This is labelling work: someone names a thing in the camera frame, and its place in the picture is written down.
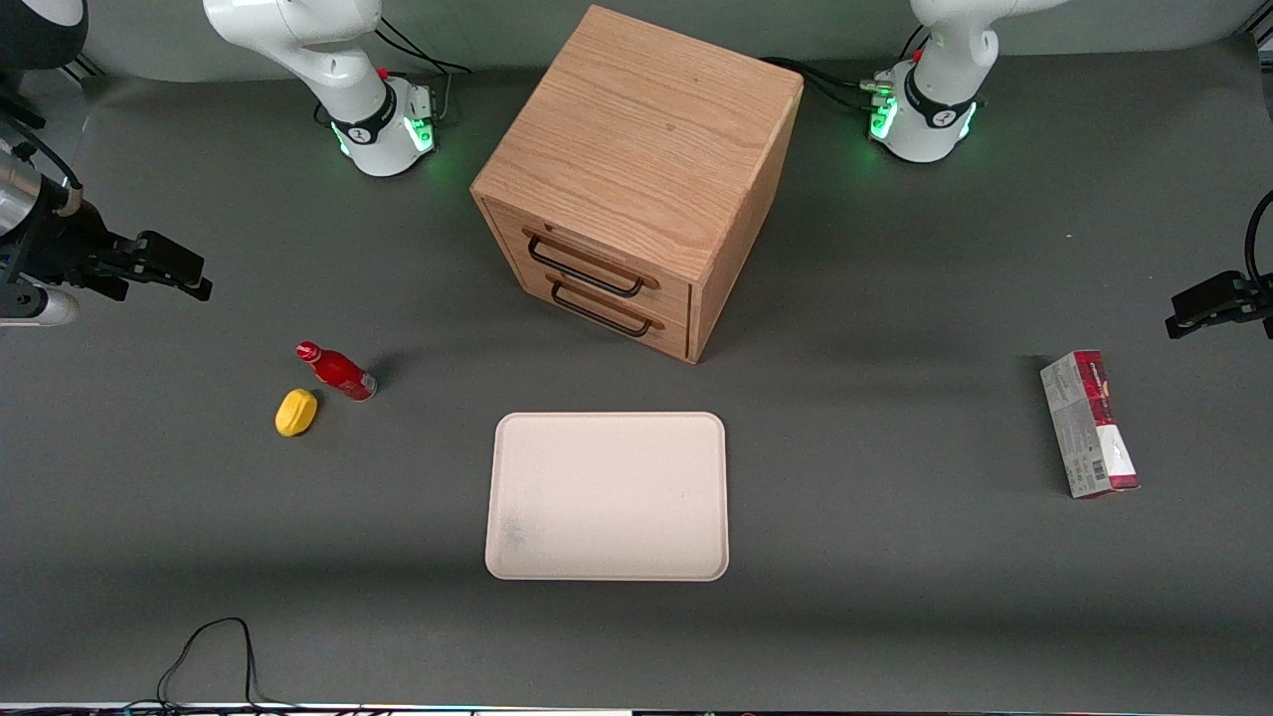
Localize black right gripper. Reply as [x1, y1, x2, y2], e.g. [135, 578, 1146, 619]
[0, 195, 214, 302]

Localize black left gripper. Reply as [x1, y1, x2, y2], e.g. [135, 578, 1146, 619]
[1165, 269, 1273, 341]

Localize red coke bottle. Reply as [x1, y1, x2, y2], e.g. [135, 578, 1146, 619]
[294, 340, 379, 404]

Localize beige rectangular tray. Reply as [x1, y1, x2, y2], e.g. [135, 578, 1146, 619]
[484, 411, 731, 584]

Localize grey and red carton box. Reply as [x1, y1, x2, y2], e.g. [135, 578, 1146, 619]
[1038, 348, 1142, 501]

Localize yellow toy lemon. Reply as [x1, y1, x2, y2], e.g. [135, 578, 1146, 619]
[273, 387, 321, 440]

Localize wooden drawer front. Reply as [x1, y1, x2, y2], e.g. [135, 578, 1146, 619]
[517, 270, 691, 362]
[481, 197, 693, 321]

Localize oak wooden drawer cabinet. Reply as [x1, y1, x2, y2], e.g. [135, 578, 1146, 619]
[470, 4, 806, 366]

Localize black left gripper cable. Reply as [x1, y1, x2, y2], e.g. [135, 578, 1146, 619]
[1243, 187, 1273, 291]

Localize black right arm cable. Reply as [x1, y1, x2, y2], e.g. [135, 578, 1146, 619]
[0, 117, 83, 192]

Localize black right arm base cables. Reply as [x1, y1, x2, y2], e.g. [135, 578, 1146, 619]
[376, 14, 474, 124]

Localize black arm base cables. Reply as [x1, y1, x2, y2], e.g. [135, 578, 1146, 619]
[376, 14, 474, 124]
[760, 24, 930, 112]

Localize black cable loop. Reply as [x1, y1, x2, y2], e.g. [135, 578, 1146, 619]
[121, 617, 299, 713]

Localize black metal drawer handle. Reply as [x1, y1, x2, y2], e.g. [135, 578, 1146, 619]
[545, 272, 665, 340]
[522, 227, 660, 299]

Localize black left arm base cables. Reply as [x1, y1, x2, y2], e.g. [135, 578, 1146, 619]
[760, 24, 930, 112]

